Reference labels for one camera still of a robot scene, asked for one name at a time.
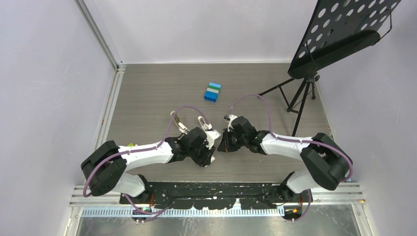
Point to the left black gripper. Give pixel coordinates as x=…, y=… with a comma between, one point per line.
x=205, y=159

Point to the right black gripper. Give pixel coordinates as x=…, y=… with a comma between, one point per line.
x=225, y=145

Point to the olive green white stapler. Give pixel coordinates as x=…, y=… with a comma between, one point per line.
x=181, y=127

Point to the small white stapler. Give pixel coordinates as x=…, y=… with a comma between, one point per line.
x=203, y=123

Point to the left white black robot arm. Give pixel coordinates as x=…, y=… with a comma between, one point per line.
x=106, y=169

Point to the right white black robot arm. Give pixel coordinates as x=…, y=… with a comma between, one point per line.
x=326, y=164

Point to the blue green toy brick stack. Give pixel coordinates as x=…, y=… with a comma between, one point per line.
x=212, y=92

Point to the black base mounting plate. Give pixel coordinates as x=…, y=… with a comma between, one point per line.
x=215, y=195

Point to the black music stand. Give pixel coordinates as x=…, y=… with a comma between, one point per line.
x=337, y=29

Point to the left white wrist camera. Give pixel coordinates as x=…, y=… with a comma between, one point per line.
x=212, y=135

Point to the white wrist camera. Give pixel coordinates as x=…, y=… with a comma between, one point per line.
x=212, y=135
x=229, y=118

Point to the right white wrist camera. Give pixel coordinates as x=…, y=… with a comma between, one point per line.
x=229, y=118

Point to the aluminium frame rail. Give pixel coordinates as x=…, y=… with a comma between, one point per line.
x=108, y=61

